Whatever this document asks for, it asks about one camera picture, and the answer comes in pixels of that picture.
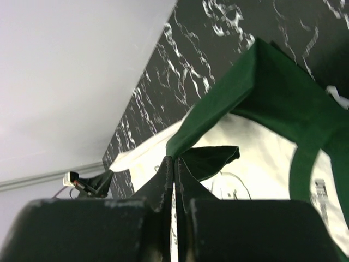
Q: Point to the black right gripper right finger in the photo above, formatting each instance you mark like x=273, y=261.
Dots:
x=210, y=229

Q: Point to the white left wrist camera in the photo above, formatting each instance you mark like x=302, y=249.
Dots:
x=71, y=179

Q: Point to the left aluminium frame post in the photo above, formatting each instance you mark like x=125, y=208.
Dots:
x=47, y=177

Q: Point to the cream and green t-shirt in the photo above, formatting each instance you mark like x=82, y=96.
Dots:
x=266, y=130

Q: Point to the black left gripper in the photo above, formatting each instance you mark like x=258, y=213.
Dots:
x=94, y=187

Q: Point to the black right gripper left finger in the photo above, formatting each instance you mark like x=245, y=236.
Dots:
x=132, y=229

